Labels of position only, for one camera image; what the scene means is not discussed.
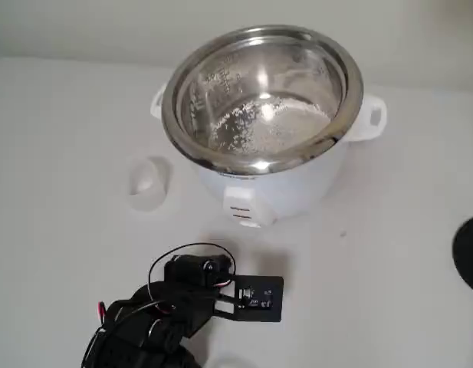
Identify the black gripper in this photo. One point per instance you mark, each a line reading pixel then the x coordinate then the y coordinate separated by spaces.
pixel 187 267

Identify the translucent plastic cup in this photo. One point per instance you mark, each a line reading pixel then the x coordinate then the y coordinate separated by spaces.
pixel 148 191

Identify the white rice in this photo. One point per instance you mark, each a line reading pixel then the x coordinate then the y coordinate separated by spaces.
pixel 297 122

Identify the white rice cooker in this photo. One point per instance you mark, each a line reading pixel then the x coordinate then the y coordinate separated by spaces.
pixel 297 191

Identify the steel inner pot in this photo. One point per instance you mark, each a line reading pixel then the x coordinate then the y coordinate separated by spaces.
pixel 259 76

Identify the black round object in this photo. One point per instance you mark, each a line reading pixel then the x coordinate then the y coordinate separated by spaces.
pixel 470 257

